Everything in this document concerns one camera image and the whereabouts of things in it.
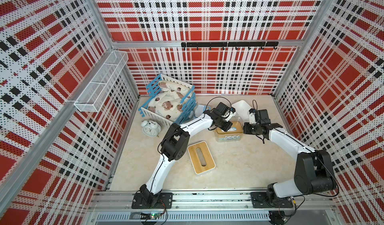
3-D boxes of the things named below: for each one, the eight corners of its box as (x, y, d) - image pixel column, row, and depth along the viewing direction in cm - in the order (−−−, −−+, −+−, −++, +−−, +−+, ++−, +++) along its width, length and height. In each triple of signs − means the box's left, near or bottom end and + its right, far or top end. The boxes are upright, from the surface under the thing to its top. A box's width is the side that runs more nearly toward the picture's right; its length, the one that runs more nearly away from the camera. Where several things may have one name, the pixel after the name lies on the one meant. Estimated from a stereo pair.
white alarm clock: (145, 137, 99) (139, 127, 89) (147, 130, 102) (141, 120, 92) (160, 137, 99) (155, 127, 89) (161, 130, 102) (157, 120, 92)
